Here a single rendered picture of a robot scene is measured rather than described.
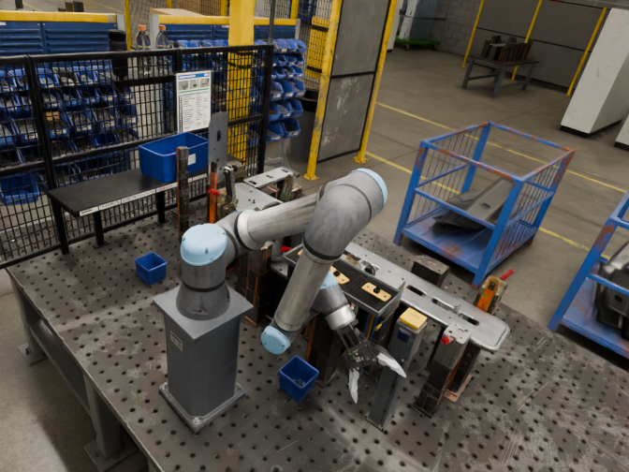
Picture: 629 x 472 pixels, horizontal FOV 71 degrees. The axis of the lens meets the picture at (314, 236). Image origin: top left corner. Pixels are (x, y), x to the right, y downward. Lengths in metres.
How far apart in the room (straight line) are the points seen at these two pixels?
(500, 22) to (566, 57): 1.98
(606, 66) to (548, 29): 4.59
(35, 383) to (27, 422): 0.23
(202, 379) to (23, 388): 1.46
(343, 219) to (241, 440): 0.84
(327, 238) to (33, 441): 1.88
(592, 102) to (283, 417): 8.30
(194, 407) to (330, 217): 0.82
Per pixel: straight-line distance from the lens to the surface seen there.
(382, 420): 1.58
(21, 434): 2.54
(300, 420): 1.56
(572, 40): 13.37
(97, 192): 2.06
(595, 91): 9.17
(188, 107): 2.35
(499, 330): 1.66
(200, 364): 1.34
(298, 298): 1.05
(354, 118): 5.09
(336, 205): 0.93
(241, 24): 2.54
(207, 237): 1.18
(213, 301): 1.24
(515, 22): 13.79
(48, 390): 2.66
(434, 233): 3.89
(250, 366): 1.70
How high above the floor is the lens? 1.97
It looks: 32 degrees down
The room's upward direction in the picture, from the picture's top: 9 degrees clockwise
